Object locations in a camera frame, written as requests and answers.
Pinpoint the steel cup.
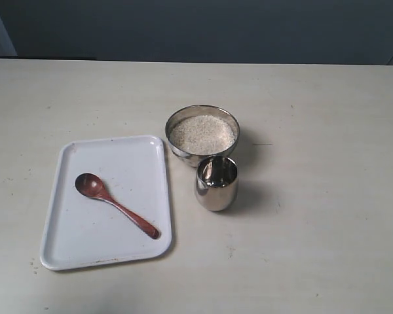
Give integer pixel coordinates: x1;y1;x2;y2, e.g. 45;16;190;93
195;156;238;211

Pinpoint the steel bowl of rice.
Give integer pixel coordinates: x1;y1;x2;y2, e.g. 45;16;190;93
164;105;240;167

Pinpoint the white rectangular tray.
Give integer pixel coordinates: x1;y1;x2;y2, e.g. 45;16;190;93
40;135;172;271

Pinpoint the brown wooden spoon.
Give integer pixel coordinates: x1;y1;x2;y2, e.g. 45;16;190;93
75;173;160;239

